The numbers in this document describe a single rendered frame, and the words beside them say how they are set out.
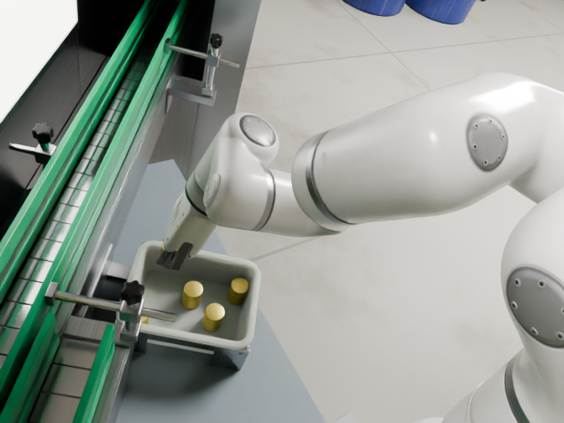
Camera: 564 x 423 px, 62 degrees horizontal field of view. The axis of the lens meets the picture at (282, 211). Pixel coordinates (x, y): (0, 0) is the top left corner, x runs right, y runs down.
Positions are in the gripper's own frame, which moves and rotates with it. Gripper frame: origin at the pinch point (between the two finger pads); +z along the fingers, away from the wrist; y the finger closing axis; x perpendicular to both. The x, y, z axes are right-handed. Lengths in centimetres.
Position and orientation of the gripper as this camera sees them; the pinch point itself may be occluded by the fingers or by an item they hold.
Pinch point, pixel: (173, 248)
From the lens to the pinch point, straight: 77.3
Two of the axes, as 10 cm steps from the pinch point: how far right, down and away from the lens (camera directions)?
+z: -5.0, 5.5, 6.7
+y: -0.7, 7.5, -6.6
